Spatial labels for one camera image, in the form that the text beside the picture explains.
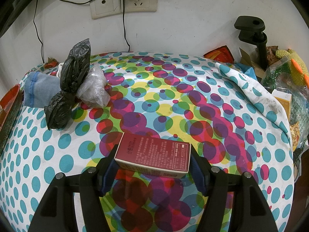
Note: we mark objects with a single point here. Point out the brown snack packet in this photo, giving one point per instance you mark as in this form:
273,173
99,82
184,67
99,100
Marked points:
271,54

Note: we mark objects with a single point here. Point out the dark red box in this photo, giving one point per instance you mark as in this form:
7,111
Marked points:
152,153

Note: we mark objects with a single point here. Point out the clear plastic bag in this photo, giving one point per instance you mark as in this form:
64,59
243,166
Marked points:
94,87

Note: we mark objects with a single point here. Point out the white sock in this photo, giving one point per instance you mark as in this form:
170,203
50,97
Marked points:
60,69

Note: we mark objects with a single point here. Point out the blue sock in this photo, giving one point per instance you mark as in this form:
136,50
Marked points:
36,89

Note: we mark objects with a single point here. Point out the yellow carton box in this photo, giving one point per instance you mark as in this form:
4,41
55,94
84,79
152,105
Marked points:
283,104

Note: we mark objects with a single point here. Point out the polka dot tablecloth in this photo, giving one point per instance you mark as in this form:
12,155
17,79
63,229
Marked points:
169,96

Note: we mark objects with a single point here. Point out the black clamp stand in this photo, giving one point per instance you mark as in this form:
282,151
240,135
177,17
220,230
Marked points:
248,25

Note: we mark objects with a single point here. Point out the yellow plush toy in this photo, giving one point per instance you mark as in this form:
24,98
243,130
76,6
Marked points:
299,72

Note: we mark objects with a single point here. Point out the brown cardboard box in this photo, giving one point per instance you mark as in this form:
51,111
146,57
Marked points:
246,58

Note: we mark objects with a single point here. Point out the clear bag with green contents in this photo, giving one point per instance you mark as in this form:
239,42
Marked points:
277,75

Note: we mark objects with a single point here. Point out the beige round-hole wall socket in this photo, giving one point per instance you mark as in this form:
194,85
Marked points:
103,4

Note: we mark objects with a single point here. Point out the red snack packet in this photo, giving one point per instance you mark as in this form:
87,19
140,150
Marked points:
221,54

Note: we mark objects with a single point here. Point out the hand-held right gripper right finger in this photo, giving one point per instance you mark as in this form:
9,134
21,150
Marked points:
198,174

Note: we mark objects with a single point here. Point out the black plastic bag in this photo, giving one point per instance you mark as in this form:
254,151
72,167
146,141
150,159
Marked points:
72,65

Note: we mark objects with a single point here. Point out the red round tray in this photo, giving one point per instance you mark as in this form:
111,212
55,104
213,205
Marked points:
10,106

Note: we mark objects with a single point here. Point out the orange candy wrapper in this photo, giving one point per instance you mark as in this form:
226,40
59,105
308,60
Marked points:
50,64

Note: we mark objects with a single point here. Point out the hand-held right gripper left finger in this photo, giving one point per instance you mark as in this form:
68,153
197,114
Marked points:
109,171

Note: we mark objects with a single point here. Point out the orange patterned packet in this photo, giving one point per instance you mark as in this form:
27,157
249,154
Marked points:
295,131

